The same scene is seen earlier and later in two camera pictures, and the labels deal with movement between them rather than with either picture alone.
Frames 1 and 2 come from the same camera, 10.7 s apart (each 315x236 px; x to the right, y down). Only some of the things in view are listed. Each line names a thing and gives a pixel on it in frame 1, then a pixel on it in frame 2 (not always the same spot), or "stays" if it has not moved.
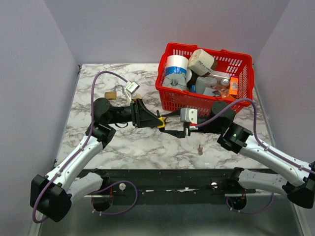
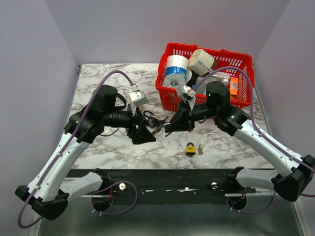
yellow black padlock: (161, 128) → (190, 150)
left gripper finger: (151, 123) → (142, 134)
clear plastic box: (202, 82) stays
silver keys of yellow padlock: (200, 150) stays
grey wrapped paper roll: (175, 81) stays
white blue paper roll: (176, 64) stays
